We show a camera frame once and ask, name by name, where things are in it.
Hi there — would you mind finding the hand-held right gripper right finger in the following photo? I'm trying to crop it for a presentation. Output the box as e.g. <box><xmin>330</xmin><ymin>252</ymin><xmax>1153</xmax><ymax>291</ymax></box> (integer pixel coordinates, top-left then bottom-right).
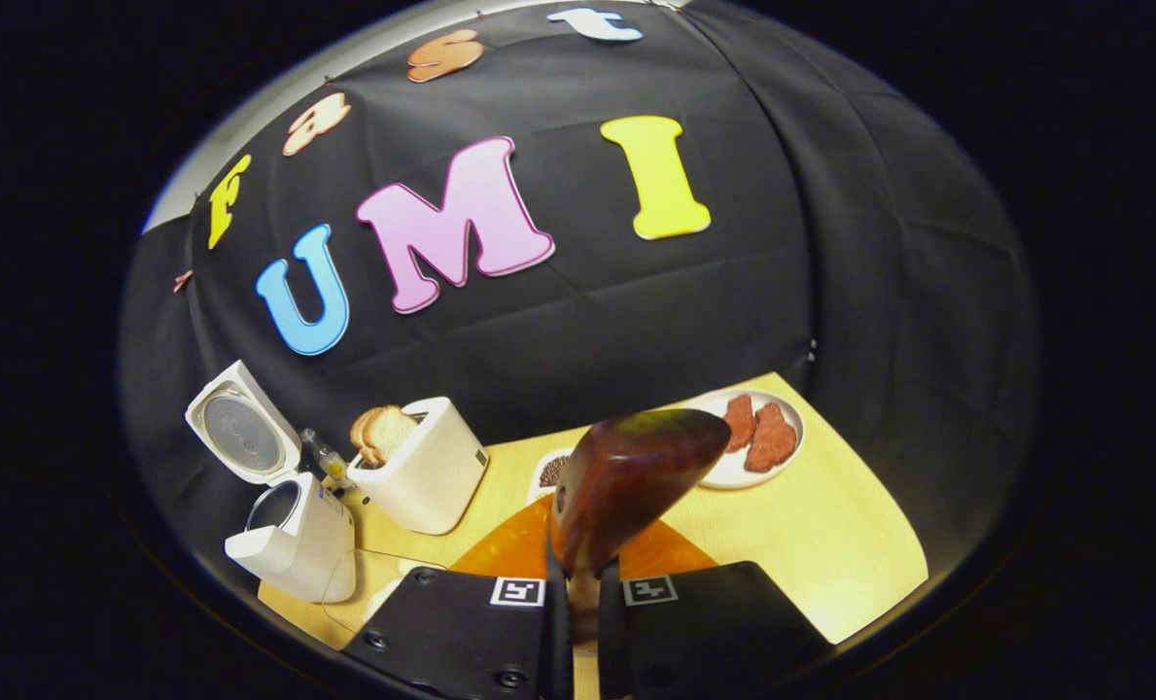
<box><xmin>597</xmin><ymin>520</ymin><xmax>836</xmax><ymax>700</ymax></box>

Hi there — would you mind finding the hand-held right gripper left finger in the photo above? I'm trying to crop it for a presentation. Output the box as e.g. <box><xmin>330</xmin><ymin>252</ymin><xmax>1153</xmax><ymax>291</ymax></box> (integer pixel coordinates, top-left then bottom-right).
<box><xmin>342</xmin><ymin>496</ymin><xmax>574</xmax><ymax>700</ymax></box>

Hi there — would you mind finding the clear container of rice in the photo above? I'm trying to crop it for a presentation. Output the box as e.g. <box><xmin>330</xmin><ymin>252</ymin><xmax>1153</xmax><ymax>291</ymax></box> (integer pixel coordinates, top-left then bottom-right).
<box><xmin>320</xmin><ymin>549</ymin><xmax>447</xmax><ymax>633</ymax></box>

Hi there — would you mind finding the dark wooden spoon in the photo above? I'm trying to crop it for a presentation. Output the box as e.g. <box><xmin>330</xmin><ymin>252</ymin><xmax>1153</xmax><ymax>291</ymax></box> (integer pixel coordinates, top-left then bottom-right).
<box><xmin>550</xmin><ymin>408</ymin><xmax>732</xmax><ymax>643</ymax></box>

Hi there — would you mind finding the white rice cooker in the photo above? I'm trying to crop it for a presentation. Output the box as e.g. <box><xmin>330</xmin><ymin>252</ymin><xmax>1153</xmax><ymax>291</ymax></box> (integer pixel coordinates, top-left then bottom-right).
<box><xmin>186</xmin><ymin>360</ymin><xmax>357</xmax><ymax>604</ymax></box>

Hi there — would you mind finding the white round plate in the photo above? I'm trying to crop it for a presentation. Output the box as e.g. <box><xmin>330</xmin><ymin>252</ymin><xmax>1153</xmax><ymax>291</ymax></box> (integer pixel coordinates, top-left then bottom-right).
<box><xmin>699</xmin><ymin>389</ymin><xmax>805</xmax><ymax>489</ymax></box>

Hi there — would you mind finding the white toaster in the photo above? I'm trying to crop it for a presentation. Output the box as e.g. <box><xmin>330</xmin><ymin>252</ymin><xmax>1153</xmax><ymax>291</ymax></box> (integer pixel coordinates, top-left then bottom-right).
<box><xmin>347</xmin><ymin>397</ymin><xmax>489</xmax><ymax>536</ymax></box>

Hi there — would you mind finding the white divided bean dish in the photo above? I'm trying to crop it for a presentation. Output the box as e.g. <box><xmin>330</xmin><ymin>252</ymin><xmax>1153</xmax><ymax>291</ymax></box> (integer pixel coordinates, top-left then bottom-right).
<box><xmin>529</xmin><ymin>449</ymin><xmax>578</xmax><ymax>503</ymax></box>

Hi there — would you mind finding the small glass bottle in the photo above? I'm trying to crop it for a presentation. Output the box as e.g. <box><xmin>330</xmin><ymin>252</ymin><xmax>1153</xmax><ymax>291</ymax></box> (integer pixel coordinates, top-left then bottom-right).
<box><xmin>300</xmin><ymin>429</ymin><xmax>355</xmax><ymax>492</ymax></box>

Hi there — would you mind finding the black backdrop cloth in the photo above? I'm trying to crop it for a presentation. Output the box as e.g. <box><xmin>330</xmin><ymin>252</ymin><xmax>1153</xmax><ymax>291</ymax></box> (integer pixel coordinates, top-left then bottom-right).
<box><xmin>121</xmin><ymin>0</ymin><xmax>1040</xmax><ymax>584</ymax></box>

